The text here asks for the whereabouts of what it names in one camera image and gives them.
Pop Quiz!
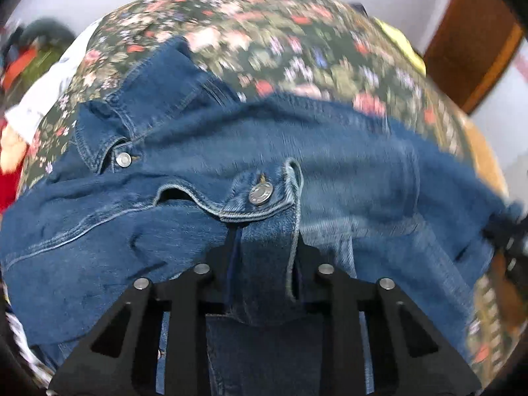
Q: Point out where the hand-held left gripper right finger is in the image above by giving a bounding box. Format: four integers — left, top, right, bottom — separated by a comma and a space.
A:
290, 234, 482, 396

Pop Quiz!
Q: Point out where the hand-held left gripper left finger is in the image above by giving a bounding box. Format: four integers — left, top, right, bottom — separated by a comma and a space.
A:
47, 231, 241, 396

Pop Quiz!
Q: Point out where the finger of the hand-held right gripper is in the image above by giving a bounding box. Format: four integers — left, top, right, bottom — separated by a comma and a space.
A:
482, 202, 528, 281

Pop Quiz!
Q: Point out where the blue denim jacket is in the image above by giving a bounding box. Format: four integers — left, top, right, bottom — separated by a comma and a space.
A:
0, 35, 528, 396

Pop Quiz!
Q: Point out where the wooden door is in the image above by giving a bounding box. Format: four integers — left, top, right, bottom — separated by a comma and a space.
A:
423, 0, 526, 114

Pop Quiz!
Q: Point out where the floral bedspread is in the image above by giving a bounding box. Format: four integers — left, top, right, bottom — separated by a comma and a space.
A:
16, 0, 512, 388

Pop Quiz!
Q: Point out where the yellow cloth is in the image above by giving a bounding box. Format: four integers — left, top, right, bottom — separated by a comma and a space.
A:
377, 18, 427, 77

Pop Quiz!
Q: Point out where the red plush toy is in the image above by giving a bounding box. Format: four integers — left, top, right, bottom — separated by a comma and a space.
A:
0, 117, 30, 215

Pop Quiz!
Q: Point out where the white cloth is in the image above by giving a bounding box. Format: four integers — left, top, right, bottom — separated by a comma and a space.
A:
8, 20, 104, 141

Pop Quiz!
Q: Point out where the orange box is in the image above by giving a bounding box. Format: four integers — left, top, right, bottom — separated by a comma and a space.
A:
2, 47, 46, 91

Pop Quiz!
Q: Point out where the grey neck pillow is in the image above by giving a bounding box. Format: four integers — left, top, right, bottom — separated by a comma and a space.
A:
20, 16, 77, 46

